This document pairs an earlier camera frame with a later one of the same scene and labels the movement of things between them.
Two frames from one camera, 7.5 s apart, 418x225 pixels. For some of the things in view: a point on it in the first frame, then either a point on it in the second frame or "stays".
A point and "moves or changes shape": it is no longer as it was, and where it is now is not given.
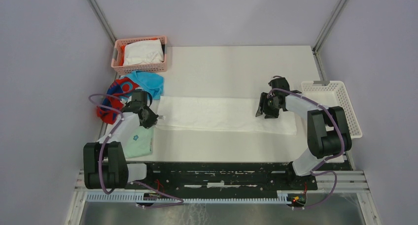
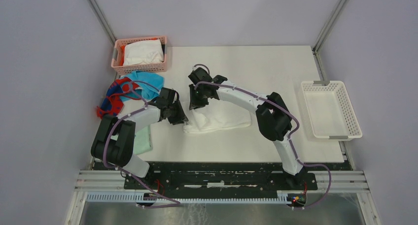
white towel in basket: [143, 52] stays
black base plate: [258, 177] stays
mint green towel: [139, 143] stays
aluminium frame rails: [331, 182] stays
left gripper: [153, 120] to [181, 116]
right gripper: [263, 107] to [193, 103]
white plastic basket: [332, 94] stays
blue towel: [154, 83] stays
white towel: [222, 113] moves or changes shape
